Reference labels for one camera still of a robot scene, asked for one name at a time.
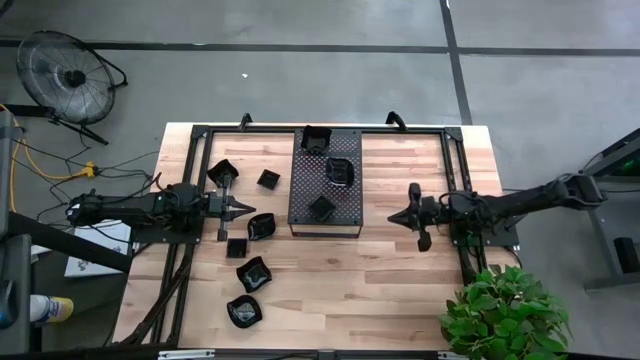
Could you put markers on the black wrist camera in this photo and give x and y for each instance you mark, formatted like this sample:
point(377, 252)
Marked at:
point(216, 203)
point(432, 210)

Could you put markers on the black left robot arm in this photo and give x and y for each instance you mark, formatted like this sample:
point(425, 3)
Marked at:
point(125, 210)

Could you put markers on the black perforated metal rack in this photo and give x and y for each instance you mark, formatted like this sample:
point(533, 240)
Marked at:
point(350, 210)

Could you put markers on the black box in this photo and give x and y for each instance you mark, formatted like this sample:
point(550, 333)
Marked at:
point(627, 255)

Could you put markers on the black diagonal beam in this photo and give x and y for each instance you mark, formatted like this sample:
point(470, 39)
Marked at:
point(70, 244)

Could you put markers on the green leafy potted plant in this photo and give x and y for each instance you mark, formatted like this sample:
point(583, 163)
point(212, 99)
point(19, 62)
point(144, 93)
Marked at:
point(500, 315)

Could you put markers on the black glossy small square plate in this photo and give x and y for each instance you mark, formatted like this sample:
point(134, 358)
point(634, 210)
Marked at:
point(268, 179)
point(322, 208)
point(237, 248)

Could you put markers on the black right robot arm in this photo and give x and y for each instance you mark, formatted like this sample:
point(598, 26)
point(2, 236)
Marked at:
point(525, 202)

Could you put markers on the grey metal workbench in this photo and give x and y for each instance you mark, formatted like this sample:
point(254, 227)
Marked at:
point(607, 225)

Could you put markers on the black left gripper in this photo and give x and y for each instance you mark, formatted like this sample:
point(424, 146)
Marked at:
point(223, 231)

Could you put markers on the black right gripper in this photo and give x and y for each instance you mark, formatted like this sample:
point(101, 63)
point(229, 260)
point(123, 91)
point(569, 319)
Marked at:
point(425, 242)

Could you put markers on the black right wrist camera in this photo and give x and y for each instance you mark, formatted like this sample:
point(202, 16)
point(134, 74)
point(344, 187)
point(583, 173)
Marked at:
point(432, 210)

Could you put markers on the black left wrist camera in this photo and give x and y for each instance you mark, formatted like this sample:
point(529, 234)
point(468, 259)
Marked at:
point(216, 203)

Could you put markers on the yellow power plug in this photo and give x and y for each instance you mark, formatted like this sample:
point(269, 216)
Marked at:
point(89, 171)

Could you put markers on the grey metal stand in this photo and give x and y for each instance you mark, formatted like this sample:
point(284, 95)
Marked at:
point(20, 260)

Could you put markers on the silver metal bracket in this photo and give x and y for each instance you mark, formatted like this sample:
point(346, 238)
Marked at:
point(185, 354)

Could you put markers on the white yellow spray bottle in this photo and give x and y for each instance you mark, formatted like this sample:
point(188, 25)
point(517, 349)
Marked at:
point(52, 309)

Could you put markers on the black metal floor fan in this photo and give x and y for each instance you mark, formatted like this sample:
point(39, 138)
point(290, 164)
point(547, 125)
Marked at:
point(65, 77)

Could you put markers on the black glossy wavy round plate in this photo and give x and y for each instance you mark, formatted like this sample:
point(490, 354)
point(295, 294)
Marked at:
point(244, 311)
point(261, 226)
point(340, 171)

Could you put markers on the white printed box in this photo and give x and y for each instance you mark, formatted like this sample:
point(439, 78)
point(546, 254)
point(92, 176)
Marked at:
point(117, 236)

